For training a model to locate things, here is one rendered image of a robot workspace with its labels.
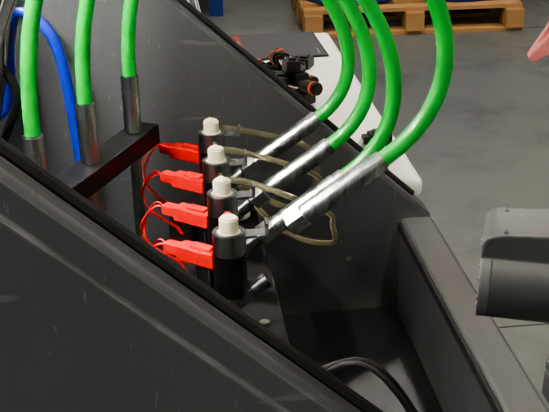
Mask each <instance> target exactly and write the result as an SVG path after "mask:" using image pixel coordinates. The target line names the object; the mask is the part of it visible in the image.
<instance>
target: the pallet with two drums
mask: <svg viewBox="0 0 549 412"><path fill-rule="evenodd" d="M376 1H377V3H378V5H379V7H380V8H381V10H382V13H383V15H384V16H385V18H386V20H401V26H396V27H390V29H391V32H392V35H406V34H434V33H435V31H434V26H433V25H424V24H425V19H431V14H430V12H429V9H428V6H427V4H426V0H376ZM445 1H446V4H447V7H448V9H449V14H450V18H458V17H480V16H499V20H498V22H499V23H484V24H462V25H452V26H453V32H454V33H471V32H493V31H515V30H522V28H523V27H524V12H525V9H524V8H523V3H522V2H521V1H519V0H445ZM355 2H356V3H357V1H356V0H355ZM357 5H358V7H359V9H360V11H361V13H362V15H363V17H364V19H365V21H368V19H367V17H366V15H365V14H364V12H363V10H362V9H361V7H360V6H359V4H358V3H357ZM291 7H292V9H293V10H296V15H297V22H298V24H300V23H302V32H306V31H313V33H314V34H315V33H327V34H329V36H330V37H331V38H338V36H337V31H336V30H335V29H324V22H332V20H331V18H330V16H329V15H327V14H328V12H327V10H326V8H325V7H324V5H323V3H322V2H321V1H320V0H291ZM463 9H466V10H463Z"/></svg>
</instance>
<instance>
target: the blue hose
mask: <svg viewBox="0 0 549 412"><path fill-rule="evenodd" d="M24 8H25V6H21V5H19V6H16V7H15V10H14V12H13V15H12V17H11V46H10V54H9V62H8V69H9V70H10V71H11V73H12V74H13V76H14V77H16V68H15V42H16V29H17V24H18V20H19V18H20V17H21V18H23V15H24ZM39 30H40V31H41V32H42V34H43V35H44V36H45V38H46V40H47V41H48V43H49V45H50V47H51V51H52V54H53V56H54V59H55V62H56V67H57V70H58V74H59V77H60V84H61V88H62V92H63V97H64V101H65V109H66V114H67V119H68V123H69V132H70V137H71V142H72V147H73V152H74V162H75V163H76V162H77V161H79V160H80V159H81V157H80V149H79V141H78V129H77V120H76V109H75V104H76V103H77V102H76V98H75V94H74V86H73V82H72V78H71V74H70V71H69V65H68V61H67V58H66V55H65V51H64V48H63V46H62V43H61V41H60V39H59V37H58V35H57V33H56V31H55V30H54V29H53V28H52V27H51V25H50V24H49V22H48V21H47V20H46V19H44V18H43V17H42V16H41V20H40V26H39ZM12 102H13V96H12V91H11V89H10V87H9V85H8V83H6V89H5V95H4V101H3V107H2V116H1V120H3V119H4V118H5V117H7V115H8V114H9V113H10V111H11V107H12Z"/></svg>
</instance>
